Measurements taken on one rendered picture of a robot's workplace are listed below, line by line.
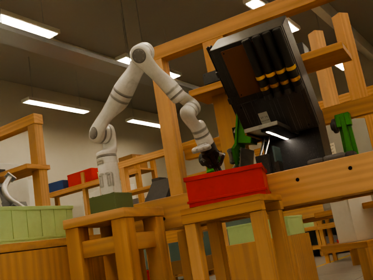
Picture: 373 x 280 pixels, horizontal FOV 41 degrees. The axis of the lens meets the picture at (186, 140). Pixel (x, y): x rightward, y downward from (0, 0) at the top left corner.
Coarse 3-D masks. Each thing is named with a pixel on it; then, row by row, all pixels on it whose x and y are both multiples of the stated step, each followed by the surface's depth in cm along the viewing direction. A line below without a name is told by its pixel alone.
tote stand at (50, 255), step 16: (48, 240) 228; (64, 240) 235; (0, 256) 208; (16, 256) 214; (32, 256) 220; (48, 256) 226; (64, 256) 233; (0, 272) 206; (16, 272) 212; (32, 272) 218; (48, 272) 224; (64, 272) 230; (96, 272) 244
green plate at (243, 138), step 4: (236, 116) 251; (236, 120) 251; (236, 124) 251; (240, 124) 251; (236, 128) 250; (240, 128) 251; (236, 132) 250; (240, 132) 251; (236, 136) 250; (240, 136) 250; (244, 136) 249; (236, 140) 250; (240, 140) 250; (244, 140) 249; (248, 140) 248; (240, 144) 254; (244, 144) 259; (248, 144) 257; (252, 144) 256; (256, 144) 255
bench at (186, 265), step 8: (336, 200) 252; (288, 208) 276; (296, 208) 274; (248, 216) 267; (200, 224) 300; (184, 232) 300; (184, 240) 299; (184, 248) 299; (184, 256) 298; (144, 264) 250; (184, 264) 297; (144, 272) 248; (184, 272) 297
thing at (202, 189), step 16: (192, 176) 199; (208, 176) 197; (224, 176) 196; (240, 176) 195; (256, 176) 193; (192, 192) 198; (208, 192) 197; (224, 192) 195; (240, 192) 193; (256, 192) 192
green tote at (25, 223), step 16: (0, 208) 221; (16, 208) 229; (32, 208) 237; (48, 208) 245; (64, 208) 255; (0, 224) 220; (16, 224) 227; (32, 224) 235; (48, 224) 243; (0, 240) 217; (16, 240) 225; (32, 240) 233
